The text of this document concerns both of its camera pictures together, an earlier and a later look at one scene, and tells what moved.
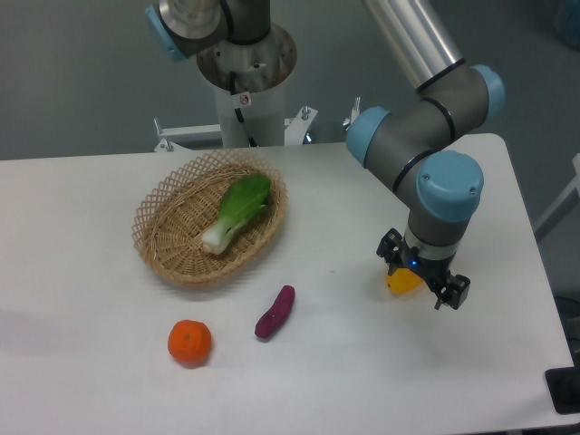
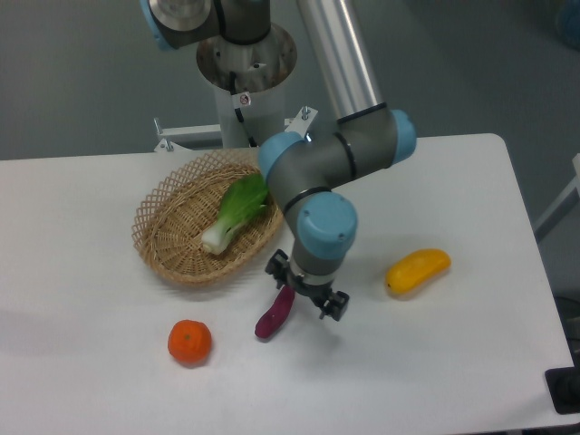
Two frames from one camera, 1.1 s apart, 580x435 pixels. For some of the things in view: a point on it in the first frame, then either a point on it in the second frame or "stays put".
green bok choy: [240, 202] stays put
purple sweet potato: [277, 314] stays put
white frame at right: [569, 196] stays put
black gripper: [450, 290] to [334, 306]
